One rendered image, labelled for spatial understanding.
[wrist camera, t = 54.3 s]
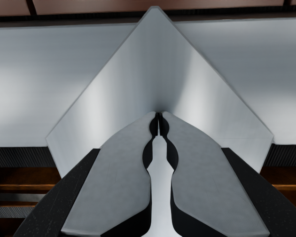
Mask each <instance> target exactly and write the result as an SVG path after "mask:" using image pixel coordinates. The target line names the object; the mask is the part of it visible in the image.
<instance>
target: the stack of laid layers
mask: <svg viewBox="0 0 296 237"><path fill-rule="evenodd" d="M168 17H169V18H170V19H171V20H172V21H173V22H178V21H204V20H231V19H257V18H284V17H296V11H274V12H249V13H223V14H197V15H172V16H168ZM141 18H142V16H135V17H109V18H84V19H58V20H33V21H7V22H0V28H6V27H33V26H59V25H86V24H125V23H138V21H139V20H140V19H141Z"/></svg>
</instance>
